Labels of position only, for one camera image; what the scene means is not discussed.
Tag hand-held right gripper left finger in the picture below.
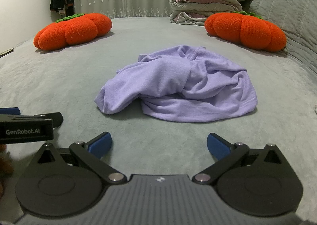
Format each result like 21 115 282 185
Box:
30 131 128 186

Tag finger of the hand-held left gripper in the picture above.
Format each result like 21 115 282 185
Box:
0 107 21 115
34 112 64 129

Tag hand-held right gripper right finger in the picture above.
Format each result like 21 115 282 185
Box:
191 132 285 186

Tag purple pants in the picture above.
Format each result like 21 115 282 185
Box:
94 45 258 123

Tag person's left hand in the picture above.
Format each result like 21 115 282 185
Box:
0 144 14 177

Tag orange pumpkin cushion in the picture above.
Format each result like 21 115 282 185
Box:
204 11 287 53
33 13 113 51

